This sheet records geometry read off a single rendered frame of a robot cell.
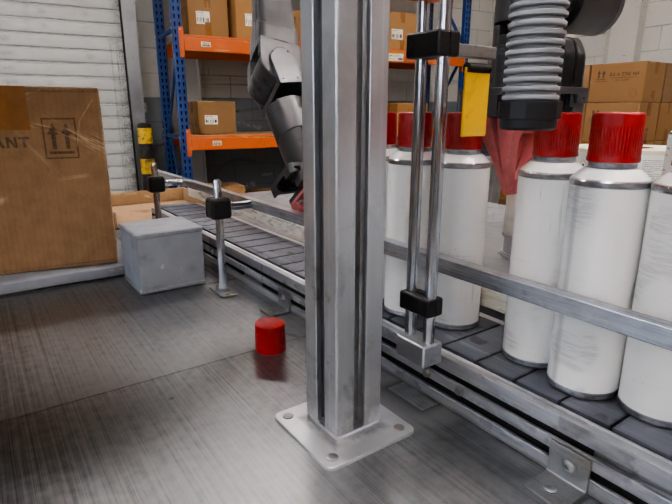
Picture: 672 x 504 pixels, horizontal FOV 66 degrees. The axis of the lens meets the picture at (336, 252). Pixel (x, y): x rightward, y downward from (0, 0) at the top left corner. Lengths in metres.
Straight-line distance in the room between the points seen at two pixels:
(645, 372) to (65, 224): 0.77
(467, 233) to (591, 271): 0.13
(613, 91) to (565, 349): 3.60
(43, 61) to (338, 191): 4.36
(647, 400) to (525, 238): 0.14
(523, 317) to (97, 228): 0.66
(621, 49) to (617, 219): 5.31
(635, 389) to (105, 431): 0.41
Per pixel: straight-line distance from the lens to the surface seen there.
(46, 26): 4.67
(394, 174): 0.51
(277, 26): 0.77
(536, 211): 0.43
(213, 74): 4.99
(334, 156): 0.35
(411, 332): 0.45
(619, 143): 0.39
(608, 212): 0.39
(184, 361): 0.58
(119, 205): 1.55
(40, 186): 0.88
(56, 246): 0.89
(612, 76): 3.99
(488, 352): 0.48
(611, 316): 0.38
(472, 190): 0.48
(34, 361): 0.64
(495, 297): 0.53
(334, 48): 0.35
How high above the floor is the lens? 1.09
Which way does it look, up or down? 15 degrees down
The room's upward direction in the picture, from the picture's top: straight up
